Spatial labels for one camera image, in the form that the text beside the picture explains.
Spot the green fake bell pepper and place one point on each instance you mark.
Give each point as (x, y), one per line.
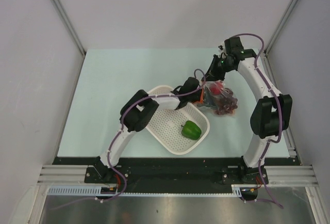
(191, 130)

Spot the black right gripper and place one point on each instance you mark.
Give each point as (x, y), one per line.
(213, 74)

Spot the red fake apple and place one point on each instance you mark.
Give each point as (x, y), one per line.
(216, 87)

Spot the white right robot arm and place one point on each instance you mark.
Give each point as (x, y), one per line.
(270, 116)

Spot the white perforated plastic basket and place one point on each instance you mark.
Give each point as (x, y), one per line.
(166, 126)

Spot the right aluminium frame post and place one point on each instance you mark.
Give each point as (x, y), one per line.
(284, 19)

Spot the aluminium frame post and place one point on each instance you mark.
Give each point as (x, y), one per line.
(284, 19)
(68, 25)

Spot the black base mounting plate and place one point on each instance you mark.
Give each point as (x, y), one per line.
(173, 187)

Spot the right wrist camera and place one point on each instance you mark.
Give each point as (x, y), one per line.
(231, 46)

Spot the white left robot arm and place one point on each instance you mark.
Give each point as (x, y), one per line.
(136, 115)

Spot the left aluminium frame post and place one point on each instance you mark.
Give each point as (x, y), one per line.
(68, 25)

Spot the purple fake grape bunch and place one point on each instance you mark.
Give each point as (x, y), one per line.
(226, 103)

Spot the front aluminium rail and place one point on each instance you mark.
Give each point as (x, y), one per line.
(282, 176)

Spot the clear zip top bag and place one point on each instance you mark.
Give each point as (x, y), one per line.
(207, 101)

